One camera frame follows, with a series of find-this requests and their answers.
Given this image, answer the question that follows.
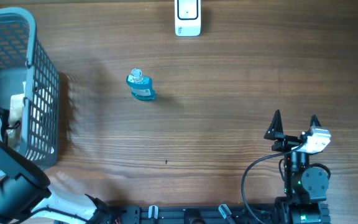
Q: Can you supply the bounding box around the white box in basket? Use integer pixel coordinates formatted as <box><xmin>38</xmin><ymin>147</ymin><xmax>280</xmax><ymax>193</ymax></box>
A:
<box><xmin>6</xmin><ymin>93</ymin><xmax>25</xmax><ymax>151</ymax></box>

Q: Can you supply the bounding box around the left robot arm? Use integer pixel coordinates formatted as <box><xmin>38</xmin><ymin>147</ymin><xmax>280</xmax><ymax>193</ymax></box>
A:
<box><xmin>0</xmin><ymin>108</ymin><xmax>114</xmax><ymax>223</ymax></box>

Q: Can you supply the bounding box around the white barcode scanner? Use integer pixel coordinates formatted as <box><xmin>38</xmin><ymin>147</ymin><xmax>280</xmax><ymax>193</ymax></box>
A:
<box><xmin>174</xmin><ymin>0</ymin><xmax>201</xmax><ymax>37</ymax></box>

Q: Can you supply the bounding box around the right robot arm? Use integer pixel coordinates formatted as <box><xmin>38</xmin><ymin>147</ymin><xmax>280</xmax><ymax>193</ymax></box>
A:
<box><xmin>264</xmin><ymin>110</ymin><xmax>331</xmax><ymax>224</ymax></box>

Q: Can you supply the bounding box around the grey plastic mesh basket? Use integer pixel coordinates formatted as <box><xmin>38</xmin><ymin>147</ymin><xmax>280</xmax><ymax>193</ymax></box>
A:
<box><xmin>0</xmin><ymin>7</ymin><xmax>60</xmax><ymax>170</ymax></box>

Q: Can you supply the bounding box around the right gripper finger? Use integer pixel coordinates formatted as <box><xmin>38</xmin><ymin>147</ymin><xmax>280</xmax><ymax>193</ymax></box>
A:
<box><xmin>264</xmin><ymin>110</ymin><xmax>284</xmax><ymax>140</ymax></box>
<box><xmin>310</xmin><ymin>114</ymin><xmax>321</xmax><ymax>127</ymax></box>

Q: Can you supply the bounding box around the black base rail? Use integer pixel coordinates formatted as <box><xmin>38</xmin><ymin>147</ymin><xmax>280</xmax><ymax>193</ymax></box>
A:
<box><xmin>108</xmin><ymin>203</ymin><xmax>331</xmax><ymax>224</ymax></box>

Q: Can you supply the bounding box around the blue mouthwash bottle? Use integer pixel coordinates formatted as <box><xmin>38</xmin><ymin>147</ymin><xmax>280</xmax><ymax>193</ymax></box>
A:
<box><xmin>126</xmin><ymin>68</ymin><xmax>156</xmax><ymax>101</ymax></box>

